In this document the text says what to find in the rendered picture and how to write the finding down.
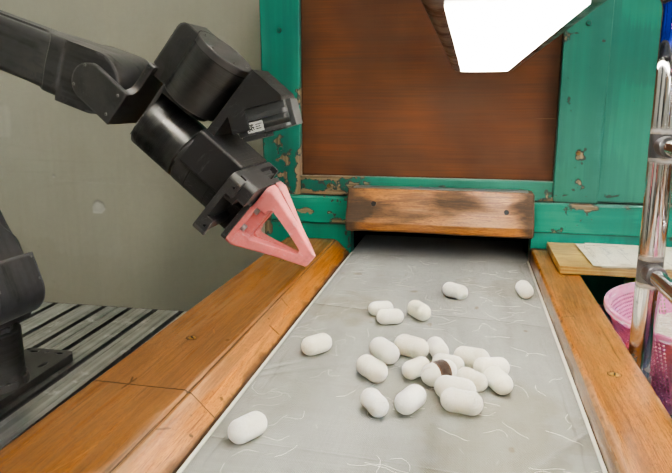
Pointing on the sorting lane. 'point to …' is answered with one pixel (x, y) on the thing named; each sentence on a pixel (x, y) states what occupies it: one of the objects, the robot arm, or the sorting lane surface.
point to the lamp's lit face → (504, 30)
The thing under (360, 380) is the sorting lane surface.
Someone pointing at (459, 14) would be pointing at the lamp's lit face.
